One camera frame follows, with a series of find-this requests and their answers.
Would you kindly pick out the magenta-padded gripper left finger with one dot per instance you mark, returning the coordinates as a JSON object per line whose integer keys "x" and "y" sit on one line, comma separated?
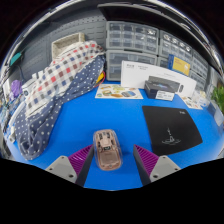
{"x": 61, "y": 168}

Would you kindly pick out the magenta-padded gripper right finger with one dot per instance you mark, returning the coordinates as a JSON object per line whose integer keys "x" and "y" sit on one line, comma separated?
{"x": 165, "y": 168}

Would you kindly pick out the black mouse pad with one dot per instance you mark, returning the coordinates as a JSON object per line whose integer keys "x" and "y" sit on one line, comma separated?
{"x": 170, "y": 128}

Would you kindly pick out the navy polka dot cloth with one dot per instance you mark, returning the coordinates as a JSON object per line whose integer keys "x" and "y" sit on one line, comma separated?
{"x": 36, "y": 126}

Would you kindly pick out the colourful sticker sheet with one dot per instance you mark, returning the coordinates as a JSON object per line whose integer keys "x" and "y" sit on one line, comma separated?
{"x": 115, "y": 91}
{"x": 191, "y": 101}

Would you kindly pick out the clear plastic container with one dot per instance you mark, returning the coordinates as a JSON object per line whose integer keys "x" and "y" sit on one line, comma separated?
{"x": 200, "y": 97}

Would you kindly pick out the small black product box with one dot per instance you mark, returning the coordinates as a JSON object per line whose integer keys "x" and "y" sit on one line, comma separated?
{"x": 160, "y": 86}

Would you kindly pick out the potted green plant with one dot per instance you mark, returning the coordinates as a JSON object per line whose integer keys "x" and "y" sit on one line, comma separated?
{"x": 218, "y": 96}

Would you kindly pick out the purple soft object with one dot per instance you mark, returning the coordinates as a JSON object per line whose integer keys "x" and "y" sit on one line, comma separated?
{"x": 16, "y": 88}

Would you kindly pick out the red blue checkered cloth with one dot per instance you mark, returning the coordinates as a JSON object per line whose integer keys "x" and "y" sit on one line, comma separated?
{"x": 61, "y": 71}

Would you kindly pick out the long white keyboard box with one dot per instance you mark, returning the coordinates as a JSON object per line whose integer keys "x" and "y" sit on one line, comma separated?
{"x": 136, "y": 75}

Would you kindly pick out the yellow and blue box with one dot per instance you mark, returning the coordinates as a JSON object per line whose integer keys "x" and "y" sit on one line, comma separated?
{"x": 180, "y": 65}

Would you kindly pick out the grey drawer cabinet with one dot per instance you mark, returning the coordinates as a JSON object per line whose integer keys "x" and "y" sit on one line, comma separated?
{"x": 175, "y": 45}
{"x": 131, "y": 36}
{"x": 200, "y": 65}
{"x": 115, "y": 63}
{"x": 162, "y": 62}

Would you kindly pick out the grey pegboard panel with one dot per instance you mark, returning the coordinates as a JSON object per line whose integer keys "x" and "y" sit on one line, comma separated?
{"x": 40, "y": 53}

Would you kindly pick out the white woven basket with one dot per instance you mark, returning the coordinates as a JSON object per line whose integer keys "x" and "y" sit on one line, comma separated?
{"x": 66, "y": 43}

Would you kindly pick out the dark wall shelf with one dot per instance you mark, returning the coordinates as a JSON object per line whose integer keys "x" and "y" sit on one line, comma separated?
{"x": 146, "y": 16}

